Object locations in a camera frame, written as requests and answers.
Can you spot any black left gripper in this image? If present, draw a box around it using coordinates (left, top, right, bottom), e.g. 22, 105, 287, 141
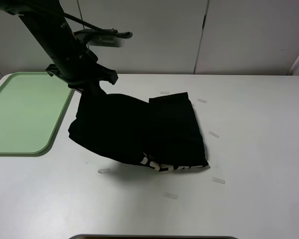
46, 47, 119, 94

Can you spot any black short sleeve t-shirt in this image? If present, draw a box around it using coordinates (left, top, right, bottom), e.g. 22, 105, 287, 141
68, 84, 209, 172

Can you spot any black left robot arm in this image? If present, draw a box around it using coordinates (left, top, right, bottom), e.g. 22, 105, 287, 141
0, 0, 118, 95

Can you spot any light green plastic tray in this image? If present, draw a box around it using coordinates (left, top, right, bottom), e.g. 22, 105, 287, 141
0, 72, 73, 155

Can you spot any white tape marker near left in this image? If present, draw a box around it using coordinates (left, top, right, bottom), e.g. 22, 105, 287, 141
98, 168, 111, 174

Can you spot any white tape marker near centre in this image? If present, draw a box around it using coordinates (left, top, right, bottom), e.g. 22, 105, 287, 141
164, 192, 178, 200

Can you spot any white tape marker near right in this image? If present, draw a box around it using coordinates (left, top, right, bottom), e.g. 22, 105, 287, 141
212, 177, 225, 184

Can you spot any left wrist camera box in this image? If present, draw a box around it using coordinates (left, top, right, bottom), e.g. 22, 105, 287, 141
74, 29, 133, 47

